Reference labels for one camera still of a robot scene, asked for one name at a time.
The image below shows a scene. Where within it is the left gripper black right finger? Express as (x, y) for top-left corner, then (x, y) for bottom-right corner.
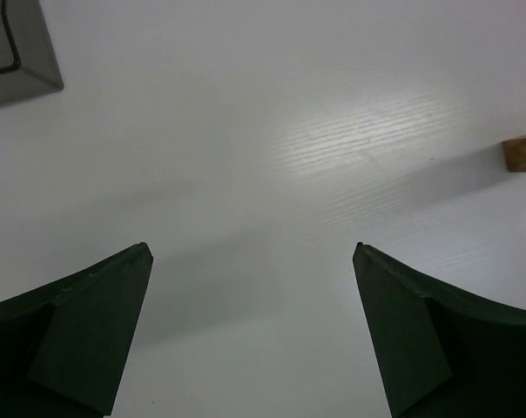
(353, 242), (526, 417)

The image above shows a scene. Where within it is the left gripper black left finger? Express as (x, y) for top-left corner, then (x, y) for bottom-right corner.
(0, 242), (153, 417)

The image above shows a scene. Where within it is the long wooden block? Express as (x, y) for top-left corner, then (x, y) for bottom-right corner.
(502, 135), (526, 173)

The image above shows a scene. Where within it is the translucent grey plastic bin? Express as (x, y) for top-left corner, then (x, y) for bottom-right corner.
(0, 0), (64, 106)

